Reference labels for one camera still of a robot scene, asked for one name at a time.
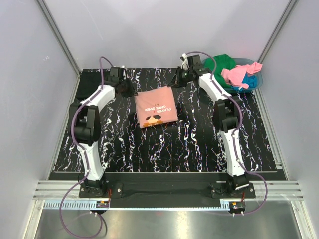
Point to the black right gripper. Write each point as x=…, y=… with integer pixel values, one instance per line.
x=176, y=80

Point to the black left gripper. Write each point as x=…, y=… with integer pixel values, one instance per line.
x=131, y=92

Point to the dusty pink t shirt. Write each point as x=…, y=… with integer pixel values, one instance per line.
x=156, y=107

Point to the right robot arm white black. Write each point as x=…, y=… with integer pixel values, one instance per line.
x=227, y=119

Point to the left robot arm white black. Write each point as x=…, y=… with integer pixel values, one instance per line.
x=85, y=126

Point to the folded black t shirt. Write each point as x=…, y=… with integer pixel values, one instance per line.
x=90, y=79

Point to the green t shirt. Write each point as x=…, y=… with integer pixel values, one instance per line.
x=223, y=61

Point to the bright pink t shirt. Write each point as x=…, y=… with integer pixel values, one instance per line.
x=234, y=77

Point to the blue plastic laundry basket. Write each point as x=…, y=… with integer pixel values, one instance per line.
x=243, y=61

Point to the blue t shirt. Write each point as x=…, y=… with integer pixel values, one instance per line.
x=250, y=80

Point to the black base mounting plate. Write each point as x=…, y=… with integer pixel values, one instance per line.
x=166, y=190

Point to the left orange connector box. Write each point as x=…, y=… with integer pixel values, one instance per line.
x=102, y=204

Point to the orange connector box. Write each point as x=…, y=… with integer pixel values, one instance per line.
x=102, y=204
x=238, y=206

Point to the right orange connector box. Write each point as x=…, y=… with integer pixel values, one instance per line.
x=238, y=206

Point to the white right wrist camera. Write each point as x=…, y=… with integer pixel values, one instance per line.
x=185, y=64

